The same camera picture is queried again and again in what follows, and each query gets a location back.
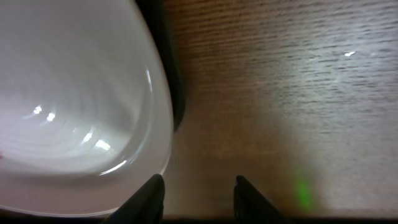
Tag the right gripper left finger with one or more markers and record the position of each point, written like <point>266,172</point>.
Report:
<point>146,206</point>

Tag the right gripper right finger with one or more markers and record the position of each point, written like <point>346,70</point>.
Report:
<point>251,207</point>

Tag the white plate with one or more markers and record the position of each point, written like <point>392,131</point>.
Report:
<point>86,114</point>

